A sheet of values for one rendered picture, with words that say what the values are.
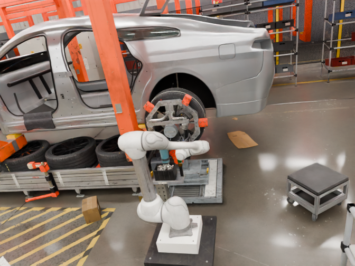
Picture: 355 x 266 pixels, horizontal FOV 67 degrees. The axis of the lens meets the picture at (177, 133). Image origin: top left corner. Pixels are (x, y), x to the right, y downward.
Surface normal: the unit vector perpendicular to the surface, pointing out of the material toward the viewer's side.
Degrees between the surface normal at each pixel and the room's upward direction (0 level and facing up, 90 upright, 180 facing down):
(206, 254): 0
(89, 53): 90
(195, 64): 90
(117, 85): 90
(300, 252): 0
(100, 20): 90
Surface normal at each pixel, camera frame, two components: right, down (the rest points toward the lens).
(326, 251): -0.15, -0.90
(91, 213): 0.29, 0.35
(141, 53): -0.18, 0.29
